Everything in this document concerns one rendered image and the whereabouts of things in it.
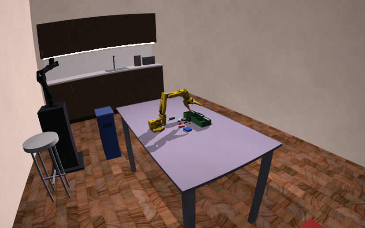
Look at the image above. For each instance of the green bin rack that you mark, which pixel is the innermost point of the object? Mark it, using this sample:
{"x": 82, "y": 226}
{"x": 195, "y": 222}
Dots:
{"x": 197, "y": 118}

